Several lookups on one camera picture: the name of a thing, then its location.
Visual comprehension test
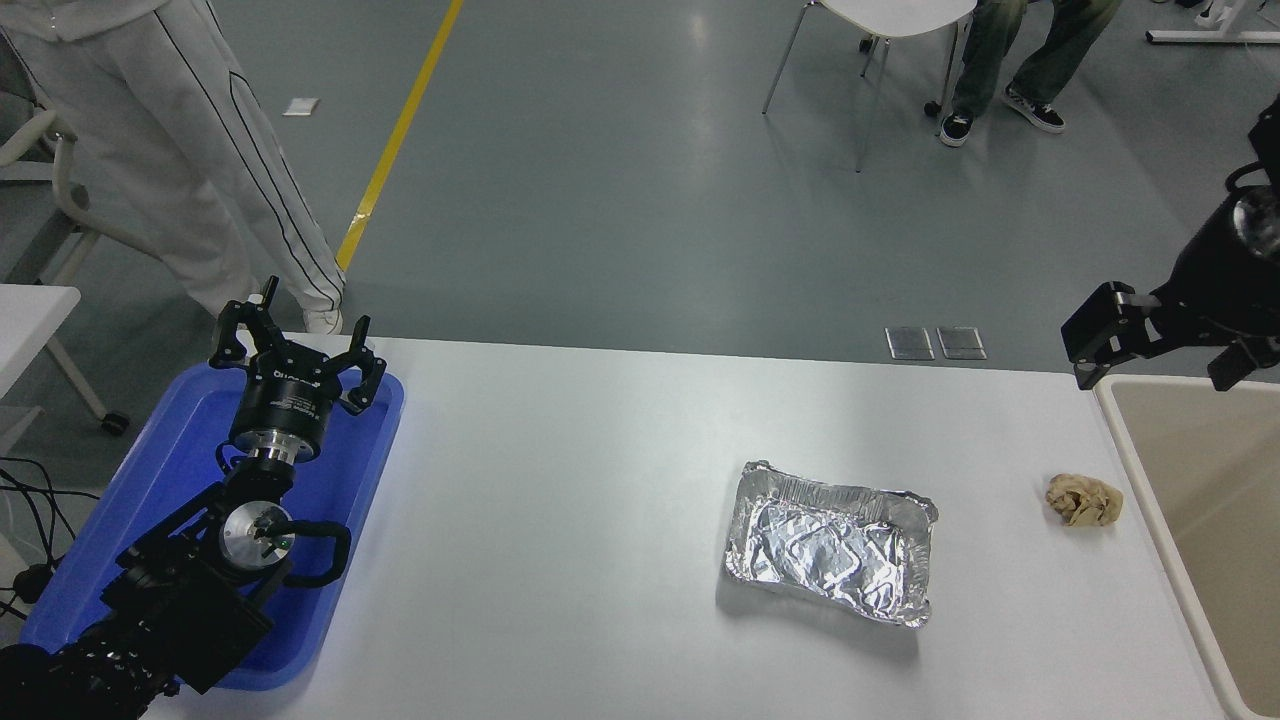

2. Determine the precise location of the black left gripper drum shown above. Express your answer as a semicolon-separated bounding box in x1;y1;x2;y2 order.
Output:
229;345;351;448

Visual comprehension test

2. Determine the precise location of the small white side table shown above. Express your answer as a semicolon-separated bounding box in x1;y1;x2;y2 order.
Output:
0;284;131;436

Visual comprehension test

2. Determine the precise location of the black power cable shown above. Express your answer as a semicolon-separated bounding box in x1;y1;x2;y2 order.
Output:
0;457;101;621

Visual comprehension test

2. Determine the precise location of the seated person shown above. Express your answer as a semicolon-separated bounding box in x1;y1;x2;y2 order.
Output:
938;0;1123;149

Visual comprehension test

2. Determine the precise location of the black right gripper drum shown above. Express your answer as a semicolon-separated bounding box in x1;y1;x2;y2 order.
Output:
1158;195;1280;348

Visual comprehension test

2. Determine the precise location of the white chair with metal legs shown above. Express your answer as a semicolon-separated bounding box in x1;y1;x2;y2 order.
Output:
762;0;979;173

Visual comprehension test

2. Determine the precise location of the large pale bin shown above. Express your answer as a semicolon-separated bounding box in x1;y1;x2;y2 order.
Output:
1093;373;1280;720

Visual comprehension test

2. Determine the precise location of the standing person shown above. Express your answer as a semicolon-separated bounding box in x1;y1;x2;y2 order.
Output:
0;0;348;336

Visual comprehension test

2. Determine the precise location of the white table base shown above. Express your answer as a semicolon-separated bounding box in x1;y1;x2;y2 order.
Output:
1146;0;1280;46

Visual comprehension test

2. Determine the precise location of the crumpled tan paper ball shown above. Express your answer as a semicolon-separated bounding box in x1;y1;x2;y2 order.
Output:
1045;473;1125;528

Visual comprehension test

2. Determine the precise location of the silver foil tray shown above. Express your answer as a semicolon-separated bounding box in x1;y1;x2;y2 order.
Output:
722;460;941;629

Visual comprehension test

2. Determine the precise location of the blue plastic tray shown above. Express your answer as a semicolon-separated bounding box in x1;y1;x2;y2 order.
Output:
20;360;406;693

